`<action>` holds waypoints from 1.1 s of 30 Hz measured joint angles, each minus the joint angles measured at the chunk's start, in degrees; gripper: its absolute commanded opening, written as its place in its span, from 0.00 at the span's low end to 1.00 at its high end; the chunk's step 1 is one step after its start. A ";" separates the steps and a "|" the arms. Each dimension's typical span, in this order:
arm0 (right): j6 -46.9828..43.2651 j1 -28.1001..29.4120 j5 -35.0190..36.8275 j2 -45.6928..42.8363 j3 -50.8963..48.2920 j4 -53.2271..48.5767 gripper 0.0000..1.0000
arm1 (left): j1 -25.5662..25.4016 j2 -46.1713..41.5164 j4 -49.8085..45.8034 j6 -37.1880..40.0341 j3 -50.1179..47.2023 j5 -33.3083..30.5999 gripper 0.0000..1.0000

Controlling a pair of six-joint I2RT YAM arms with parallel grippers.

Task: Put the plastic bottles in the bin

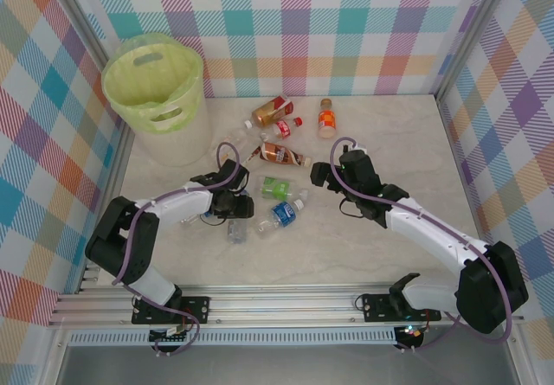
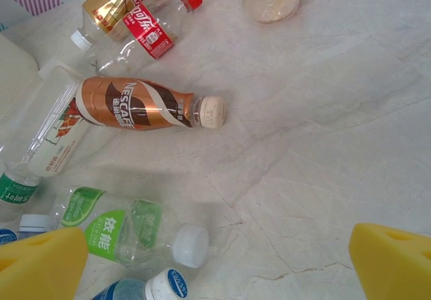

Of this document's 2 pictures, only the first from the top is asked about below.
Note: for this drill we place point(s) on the aluminium frame post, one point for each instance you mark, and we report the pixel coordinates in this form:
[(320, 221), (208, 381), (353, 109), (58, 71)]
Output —
[(82, 21), (472, 34)]

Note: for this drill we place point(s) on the small circuit board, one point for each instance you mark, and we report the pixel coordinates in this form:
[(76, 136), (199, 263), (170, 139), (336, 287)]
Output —
[(411, 335), (166, 337)]

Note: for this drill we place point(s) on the clear bottle orange white label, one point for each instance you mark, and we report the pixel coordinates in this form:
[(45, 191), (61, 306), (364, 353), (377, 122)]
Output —
[(237, 136)]

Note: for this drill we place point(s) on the clear bottle lime green label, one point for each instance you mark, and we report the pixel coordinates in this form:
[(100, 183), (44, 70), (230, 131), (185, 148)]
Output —
[(275, 188)]

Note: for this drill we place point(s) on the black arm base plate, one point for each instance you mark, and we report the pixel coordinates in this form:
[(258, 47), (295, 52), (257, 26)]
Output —
[(197, 309), (376, 307)]

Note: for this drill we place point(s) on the red gold tea bottle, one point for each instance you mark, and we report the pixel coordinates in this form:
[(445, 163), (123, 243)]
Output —
[(270, 110)]

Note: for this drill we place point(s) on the aluminium side rail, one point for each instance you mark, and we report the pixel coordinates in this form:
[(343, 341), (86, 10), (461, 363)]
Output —
[(113, 186)]

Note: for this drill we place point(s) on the grey metal panel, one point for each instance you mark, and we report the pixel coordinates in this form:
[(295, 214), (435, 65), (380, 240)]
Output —
[(281, 365)]

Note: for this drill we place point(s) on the aluminium mounting rail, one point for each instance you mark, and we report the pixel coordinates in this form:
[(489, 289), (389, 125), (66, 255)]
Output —
[(281, 305)]

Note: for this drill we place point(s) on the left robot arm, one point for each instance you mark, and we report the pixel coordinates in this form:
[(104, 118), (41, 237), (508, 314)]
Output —
[(117, 246)]

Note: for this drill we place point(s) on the red label cola bottle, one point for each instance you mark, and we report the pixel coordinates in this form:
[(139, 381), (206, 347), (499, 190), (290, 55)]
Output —
[(283, 129)]

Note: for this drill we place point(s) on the orange bottle brown cap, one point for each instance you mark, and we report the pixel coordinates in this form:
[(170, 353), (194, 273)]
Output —
[(326, 121)]

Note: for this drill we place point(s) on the brown coffee drink bottle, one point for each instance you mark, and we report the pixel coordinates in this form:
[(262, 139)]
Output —
[(277, 153)]

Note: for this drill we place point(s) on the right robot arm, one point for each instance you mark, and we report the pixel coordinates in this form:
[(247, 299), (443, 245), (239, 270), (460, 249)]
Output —
[(489, 298)]

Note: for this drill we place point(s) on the green plastic bin liner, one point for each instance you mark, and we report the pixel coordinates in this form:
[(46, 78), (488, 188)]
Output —
[(130, 86)]

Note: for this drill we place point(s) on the cream ribbed plastic bin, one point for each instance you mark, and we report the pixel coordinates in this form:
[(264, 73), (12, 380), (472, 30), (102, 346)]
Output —
[(182, 147)]

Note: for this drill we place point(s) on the tall bottle pale blue cap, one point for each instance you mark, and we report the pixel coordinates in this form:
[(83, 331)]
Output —
[(236, 231)]

